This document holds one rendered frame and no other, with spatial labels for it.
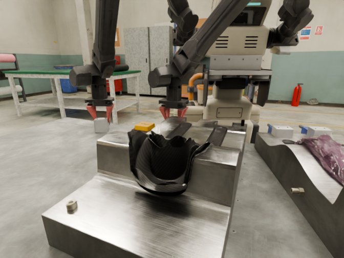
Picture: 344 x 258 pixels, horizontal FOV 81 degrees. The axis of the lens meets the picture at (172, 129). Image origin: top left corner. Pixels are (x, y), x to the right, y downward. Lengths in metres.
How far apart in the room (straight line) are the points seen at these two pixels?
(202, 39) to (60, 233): 0.57
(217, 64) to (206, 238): 0.75
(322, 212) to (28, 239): 0.48
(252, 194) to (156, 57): 5.81
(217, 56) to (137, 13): 6.02
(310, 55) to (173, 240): 5.92
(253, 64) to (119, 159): 0.75
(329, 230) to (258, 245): 0.11
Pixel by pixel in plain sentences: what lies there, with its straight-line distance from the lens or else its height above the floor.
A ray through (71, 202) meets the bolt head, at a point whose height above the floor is 0.87.
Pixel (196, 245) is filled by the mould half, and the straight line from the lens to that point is 0.29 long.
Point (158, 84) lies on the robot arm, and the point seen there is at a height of 1.00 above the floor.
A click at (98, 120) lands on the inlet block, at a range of 0.85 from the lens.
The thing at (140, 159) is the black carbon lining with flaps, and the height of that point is 0.89.
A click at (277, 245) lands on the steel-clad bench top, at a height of 0.80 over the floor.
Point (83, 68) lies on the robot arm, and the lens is 0.80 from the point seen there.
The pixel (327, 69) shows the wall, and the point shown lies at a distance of 6.18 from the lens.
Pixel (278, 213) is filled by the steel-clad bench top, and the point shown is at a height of 0.80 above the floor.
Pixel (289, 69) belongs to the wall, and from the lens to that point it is 6.00.
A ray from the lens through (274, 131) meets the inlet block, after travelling 0.70.
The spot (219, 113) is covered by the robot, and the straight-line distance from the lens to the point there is 0.99.
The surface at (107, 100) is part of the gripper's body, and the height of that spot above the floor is 0.93.
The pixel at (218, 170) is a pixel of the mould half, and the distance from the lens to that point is 0.32.
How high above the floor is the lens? 1.08
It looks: 19 degrees down
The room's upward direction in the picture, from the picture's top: straight up
